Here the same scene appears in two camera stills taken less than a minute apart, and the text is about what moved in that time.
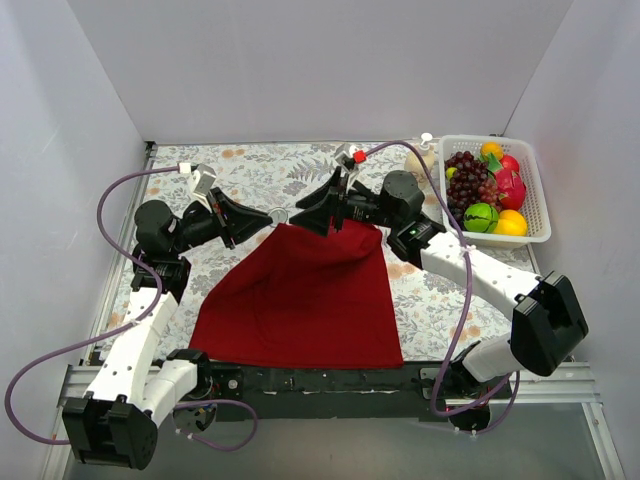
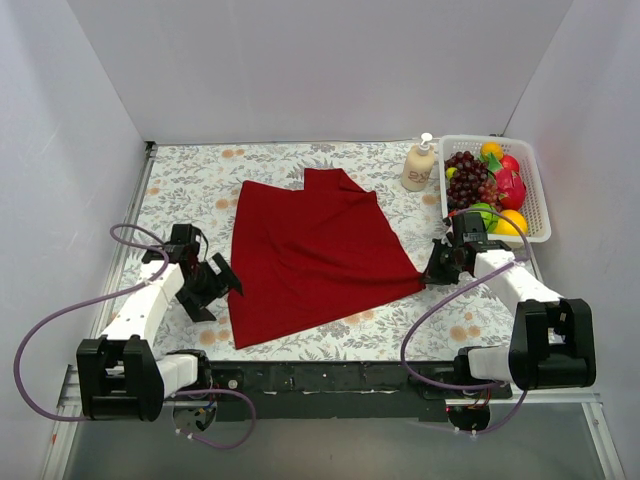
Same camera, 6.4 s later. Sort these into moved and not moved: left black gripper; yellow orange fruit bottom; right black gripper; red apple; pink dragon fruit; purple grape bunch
Moved: right black gripper; left black gripper
Not moved: pink dragon fruit; red apple; yellow orange fruit bottom; purple grape bunch
